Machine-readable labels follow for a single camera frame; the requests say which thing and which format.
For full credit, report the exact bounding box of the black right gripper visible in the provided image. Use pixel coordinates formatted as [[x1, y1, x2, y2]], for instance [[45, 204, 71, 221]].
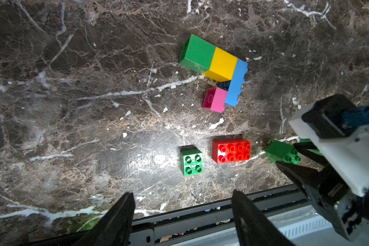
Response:
[[276, 143, 369, 241]]

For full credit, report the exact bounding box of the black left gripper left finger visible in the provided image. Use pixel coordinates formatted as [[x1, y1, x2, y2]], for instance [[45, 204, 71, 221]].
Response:
[[74, 192, 135, 246]]

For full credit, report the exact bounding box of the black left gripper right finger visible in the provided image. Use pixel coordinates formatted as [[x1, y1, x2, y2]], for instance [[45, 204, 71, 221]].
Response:
[[232, 190, 293, 246]]

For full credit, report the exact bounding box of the green lego brick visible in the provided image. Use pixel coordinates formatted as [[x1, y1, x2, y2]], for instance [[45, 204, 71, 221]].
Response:
[[299, 138, 323, 156], [180, 148, 204, 177], [265, 140, 302, 165], [179, 34, 216, 74]]

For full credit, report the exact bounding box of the red lego brick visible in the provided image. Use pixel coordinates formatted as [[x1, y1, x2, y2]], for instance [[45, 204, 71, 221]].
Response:
[[212, 139, 252, 164]]

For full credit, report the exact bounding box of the blue lego brick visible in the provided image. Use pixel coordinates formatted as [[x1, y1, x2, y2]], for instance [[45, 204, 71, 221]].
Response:
[[219, 59, 248, 107]]

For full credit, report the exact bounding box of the pink lego brick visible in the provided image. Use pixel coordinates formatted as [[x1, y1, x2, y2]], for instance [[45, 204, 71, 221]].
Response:
[[202, 87, 228, 113]]

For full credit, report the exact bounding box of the black front frame rail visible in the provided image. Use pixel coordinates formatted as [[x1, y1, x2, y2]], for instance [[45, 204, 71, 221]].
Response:
[[18, 183, 311, 246]]

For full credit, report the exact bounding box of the white slotted cable duct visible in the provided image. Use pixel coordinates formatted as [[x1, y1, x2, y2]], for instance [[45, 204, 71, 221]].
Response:
[[279, 215, 333, 240]]

